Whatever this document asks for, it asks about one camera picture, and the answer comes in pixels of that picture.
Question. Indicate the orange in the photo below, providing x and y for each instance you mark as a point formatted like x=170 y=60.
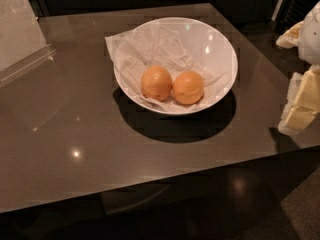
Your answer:
x=188 y=87
x=156 y=83

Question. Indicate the white paper towel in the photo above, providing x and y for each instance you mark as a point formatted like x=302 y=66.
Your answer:
x=140 y=50

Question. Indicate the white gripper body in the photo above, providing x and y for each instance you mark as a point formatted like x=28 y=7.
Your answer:
x=310 y=39

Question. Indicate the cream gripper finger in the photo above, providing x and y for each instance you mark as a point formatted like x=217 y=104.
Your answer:
x=289 y=39
x=303 y=102

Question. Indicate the clear acrylic sign stand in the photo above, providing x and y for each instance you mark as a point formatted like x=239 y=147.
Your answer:
x=22 y=42

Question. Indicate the white ceramic bowl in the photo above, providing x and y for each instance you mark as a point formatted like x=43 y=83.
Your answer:
x=213 y=47

